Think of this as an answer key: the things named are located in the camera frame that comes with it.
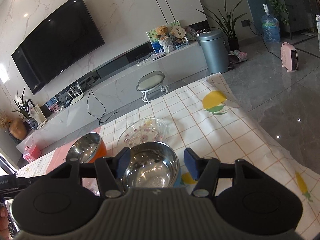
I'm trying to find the orange steel bowl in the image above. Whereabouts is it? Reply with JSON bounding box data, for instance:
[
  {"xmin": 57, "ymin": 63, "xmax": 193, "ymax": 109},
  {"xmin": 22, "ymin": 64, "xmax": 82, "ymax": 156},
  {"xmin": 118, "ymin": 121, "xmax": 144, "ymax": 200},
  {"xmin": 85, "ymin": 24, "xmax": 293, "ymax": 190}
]
[{"xmin": 66, "ymin": 132, "xmax": 107, "ymax": 164}]

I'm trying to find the blue steel bowl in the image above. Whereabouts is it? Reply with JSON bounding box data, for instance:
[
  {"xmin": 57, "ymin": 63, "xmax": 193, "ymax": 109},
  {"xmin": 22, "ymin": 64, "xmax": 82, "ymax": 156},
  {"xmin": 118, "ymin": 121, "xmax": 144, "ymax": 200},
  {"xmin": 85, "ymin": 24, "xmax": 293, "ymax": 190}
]
[{"xmin": 121, "ymin": 142, "xmax": 181, "ymax": 191}]

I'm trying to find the clear glass floral plate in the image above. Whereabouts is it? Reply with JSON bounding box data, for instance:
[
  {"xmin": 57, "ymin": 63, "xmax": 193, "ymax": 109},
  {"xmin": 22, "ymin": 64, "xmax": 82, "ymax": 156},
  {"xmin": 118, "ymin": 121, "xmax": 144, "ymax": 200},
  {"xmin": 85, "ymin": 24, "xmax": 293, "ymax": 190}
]
[{"xmin": 117, "ymin": 118, "xmax": 168, "ymax": 150}]

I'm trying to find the person's hand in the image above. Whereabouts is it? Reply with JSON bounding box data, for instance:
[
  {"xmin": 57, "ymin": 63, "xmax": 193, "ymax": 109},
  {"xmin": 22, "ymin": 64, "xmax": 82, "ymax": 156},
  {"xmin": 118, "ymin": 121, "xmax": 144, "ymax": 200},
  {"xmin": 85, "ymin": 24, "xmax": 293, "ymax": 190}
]
[{"xmin": 0, "ymin": 206, "xmax": 10, "ymax": 239}]

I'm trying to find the pink storage box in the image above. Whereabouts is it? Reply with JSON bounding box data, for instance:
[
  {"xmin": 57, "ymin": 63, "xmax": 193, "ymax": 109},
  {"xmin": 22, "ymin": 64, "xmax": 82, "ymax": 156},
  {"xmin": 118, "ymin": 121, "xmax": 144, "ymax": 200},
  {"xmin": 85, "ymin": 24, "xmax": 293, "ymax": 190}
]
[{"xmin": 23, "ymin": 145, "xmax": 41, "ymax": 163}]

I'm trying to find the checked lemon tablecloth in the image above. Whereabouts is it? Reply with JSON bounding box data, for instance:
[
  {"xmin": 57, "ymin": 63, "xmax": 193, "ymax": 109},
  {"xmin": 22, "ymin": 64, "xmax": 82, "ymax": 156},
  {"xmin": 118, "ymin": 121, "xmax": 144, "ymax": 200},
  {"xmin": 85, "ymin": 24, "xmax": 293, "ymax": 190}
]
[{"xmin": 16, "ymin": 72, "xmax": 320, "ymax": 240}]

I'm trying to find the brown ceramic vase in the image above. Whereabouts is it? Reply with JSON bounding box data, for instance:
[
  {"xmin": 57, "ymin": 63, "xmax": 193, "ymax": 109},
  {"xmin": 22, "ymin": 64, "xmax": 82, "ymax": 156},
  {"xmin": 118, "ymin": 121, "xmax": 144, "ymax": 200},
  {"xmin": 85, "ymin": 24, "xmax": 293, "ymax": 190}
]
[{"xmin": 9, "ymin": 118, "xmax": 27, "ymax": 140}]

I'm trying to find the white wifi router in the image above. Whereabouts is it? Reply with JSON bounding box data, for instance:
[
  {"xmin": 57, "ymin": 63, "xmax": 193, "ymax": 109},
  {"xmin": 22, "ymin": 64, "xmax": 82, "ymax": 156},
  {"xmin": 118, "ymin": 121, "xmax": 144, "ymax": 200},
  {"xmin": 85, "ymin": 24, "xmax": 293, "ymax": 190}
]
[{"xmin": 66, "ymin": 82, "xmax": 84, "ymax": 105}]

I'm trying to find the white marble tv console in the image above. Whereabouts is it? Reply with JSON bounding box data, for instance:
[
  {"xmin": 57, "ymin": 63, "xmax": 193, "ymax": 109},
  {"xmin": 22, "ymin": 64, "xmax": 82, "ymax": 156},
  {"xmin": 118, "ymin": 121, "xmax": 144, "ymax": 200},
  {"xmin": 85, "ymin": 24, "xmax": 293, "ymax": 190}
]
[{"xmin": 16, "ymin": 42, "xmax": 207, "ymax": 153}]

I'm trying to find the plant in blue vase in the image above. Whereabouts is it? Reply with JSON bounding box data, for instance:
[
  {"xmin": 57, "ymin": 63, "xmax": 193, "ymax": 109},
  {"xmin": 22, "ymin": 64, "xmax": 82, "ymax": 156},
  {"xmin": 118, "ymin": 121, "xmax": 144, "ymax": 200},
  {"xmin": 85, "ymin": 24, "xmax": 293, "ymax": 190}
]
[{"xmin": 12, "ymin": 88, "xmax": 39, "ymax": 130}]

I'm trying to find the small grey stool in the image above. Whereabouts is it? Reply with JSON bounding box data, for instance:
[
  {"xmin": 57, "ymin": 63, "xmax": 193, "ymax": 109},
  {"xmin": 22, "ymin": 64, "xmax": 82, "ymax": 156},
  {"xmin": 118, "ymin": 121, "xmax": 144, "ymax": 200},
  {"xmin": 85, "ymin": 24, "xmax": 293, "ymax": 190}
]
[{"xmin": 136, "ymin": 70, "xmax": 169, "ymax": 103}]

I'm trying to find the grey round trash bin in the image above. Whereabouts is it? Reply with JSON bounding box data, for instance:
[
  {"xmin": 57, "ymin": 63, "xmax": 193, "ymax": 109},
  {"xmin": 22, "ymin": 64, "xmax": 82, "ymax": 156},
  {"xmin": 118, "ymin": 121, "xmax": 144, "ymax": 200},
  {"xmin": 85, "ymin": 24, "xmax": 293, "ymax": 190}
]
[{"xmin": 199, "ymin": 30, "xmax": 229, "ymax": 74}]

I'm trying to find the teddy bear in basket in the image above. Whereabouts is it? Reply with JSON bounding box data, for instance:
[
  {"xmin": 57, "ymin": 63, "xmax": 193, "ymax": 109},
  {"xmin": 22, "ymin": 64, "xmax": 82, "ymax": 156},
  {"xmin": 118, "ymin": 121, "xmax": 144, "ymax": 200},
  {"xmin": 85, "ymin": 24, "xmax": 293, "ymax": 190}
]
[{"xmin": 155, "ymin": 26, "xmax": 175, "ymax": 54}]

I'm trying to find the round paper fan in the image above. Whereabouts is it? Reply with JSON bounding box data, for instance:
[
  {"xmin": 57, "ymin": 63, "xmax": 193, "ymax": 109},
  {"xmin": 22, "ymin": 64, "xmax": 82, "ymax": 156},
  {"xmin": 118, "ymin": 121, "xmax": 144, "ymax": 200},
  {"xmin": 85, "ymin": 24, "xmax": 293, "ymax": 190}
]
[{"xmin": 171, "ymin": 25, "xmax": 185, "ymax": 42}]

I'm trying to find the pink space heater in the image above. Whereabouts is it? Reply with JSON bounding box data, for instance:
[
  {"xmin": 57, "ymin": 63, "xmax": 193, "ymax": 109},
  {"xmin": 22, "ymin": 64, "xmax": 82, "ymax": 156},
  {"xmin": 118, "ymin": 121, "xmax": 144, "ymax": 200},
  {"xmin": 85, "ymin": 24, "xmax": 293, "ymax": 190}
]
[{"xmin": 280, "ymin": 42, "xmax": 299, "ymax": 73}]

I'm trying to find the potted long-leaf plant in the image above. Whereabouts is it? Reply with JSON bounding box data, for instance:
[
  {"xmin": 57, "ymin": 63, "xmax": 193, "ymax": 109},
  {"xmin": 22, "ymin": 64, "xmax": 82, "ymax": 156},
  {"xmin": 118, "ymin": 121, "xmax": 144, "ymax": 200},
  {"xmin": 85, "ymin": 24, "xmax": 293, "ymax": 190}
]
[{"xmin": 197, "ymin": 0, "xmax": 245, "ymax": 51}]

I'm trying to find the blue water jug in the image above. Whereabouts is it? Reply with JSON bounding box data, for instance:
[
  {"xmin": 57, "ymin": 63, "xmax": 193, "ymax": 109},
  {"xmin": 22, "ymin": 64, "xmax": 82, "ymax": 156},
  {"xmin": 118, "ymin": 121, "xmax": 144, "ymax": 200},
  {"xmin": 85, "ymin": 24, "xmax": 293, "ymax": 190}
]
[{"xmin": 261, "ymin": 4, "xmax": 280, "ymax": 43}]

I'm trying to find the dark grey cabinet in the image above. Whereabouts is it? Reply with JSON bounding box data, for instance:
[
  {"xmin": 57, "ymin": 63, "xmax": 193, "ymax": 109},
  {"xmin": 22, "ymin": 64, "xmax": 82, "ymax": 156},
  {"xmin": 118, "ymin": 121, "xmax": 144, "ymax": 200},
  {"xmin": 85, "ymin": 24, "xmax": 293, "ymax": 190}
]
[{"xmin": 284, "ymin": 0, "xmax": 314, "ymax": 36}]

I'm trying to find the black power cable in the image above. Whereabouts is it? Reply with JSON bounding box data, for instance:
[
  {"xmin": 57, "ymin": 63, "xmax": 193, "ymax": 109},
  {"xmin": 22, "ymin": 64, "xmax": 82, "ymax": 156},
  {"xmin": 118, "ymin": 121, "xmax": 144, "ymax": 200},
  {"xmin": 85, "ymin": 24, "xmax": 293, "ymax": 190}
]
[{"xmin": 86, "ymin": 88, "xmax": 119, "ymax": 126}]

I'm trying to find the black wall television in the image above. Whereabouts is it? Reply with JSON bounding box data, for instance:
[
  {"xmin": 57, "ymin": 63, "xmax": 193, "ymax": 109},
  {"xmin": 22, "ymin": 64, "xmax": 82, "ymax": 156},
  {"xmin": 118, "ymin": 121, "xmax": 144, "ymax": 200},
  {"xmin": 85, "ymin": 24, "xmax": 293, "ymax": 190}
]
[{"xmin": 12, "ymin": 0, "xmax": 105, "ymax": 94}]

